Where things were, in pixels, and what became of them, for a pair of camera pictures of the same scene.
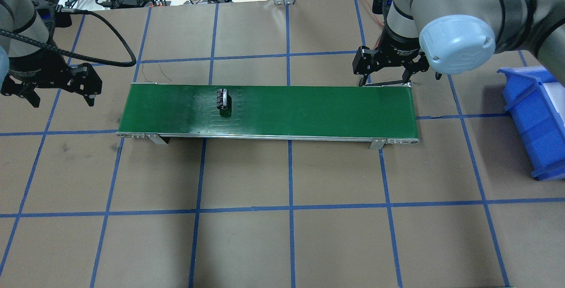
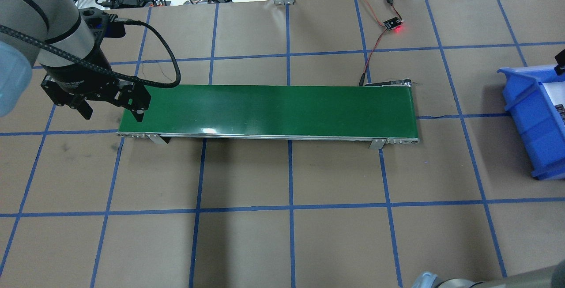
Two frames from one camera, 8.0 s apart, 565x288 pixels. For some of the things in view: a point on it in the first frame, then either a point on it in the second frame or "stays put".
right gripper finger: [409, 70] -> [559, 59]
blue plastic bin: [535, 101] stays put
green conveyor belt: [379, 111] stays put
